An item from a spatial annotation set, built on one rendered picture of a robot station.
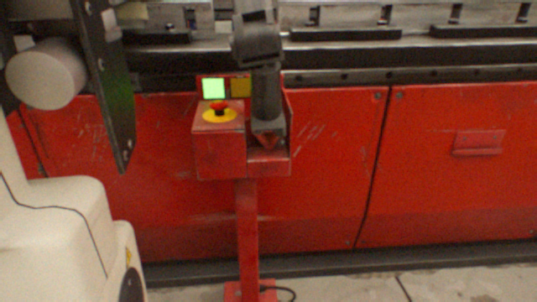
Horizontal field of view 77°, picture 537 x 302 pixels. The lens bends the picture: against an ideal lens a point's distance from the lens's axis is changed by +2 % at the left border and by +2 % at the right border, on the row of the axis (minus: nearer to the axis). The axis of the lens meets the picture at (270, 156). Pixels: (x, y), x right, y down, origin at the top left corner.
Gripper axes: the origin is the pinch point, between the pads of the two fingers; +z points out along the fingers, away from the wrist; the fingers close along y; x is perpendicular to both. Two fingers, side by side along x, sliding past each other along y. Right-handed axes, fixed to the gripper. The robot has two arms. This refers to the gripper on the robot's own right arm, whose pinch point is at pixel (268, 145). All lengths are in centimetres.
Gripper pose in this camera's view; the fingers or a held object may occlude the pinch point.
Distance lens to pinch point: 73.2
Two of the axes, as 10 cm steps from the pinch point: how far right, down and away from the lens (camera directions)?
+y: -0.7, -7.0, 7.1
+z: 0.3, 7.1, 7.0
